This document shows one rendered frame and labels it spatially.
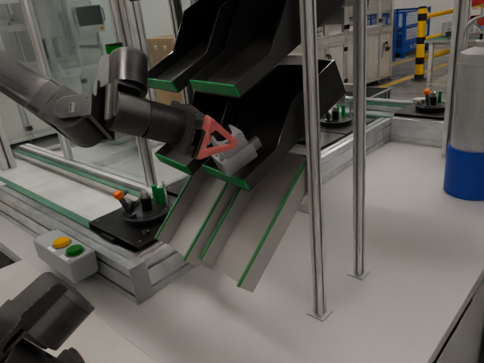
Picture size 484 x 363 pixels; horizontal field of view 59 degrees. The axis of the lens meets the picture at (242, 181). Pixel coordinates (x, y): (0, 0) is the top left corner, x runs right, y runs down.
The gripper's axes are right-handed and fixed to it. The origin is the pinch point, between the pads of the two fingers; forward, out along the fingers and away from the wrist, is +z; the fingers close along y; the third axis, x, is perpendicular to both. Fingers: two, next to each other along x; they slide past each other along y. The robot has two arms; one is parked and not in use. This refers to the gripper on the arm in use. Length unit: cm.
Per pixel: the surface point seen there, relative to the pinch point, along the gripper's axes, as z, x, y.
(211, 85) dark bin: -4.1, -7.5, 3.2
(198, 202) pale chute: 10.8, 19.4, 19.8
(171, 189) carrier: 21, 30, 54
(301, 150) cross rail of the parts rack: 14.7, -1.9, -2.1
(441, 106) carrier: 131, -27, 55
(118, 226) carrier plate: 2, 37, 41
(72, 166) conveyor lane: 3, 46, 110
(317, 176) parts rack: 17.7, 1.4, -5.5
